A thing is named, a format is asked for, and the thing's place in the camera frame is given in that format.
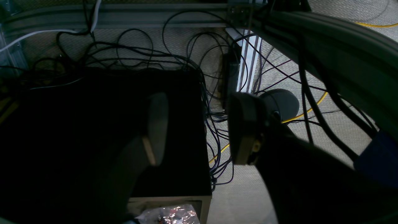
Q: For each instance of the black box under table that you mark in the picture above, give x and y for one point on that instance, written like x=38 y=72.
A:
x=57 y=141

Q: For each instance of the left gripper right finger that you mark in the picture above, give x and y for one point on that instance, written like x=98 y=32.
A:
x=306 y=184

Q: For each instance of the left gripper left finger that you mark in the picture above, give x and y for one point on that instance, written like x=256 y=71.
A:
x=144 y=149

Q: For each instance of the crumpled foil wrapper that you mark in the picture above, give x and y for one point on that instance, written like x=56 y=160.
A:
x=180 y=214

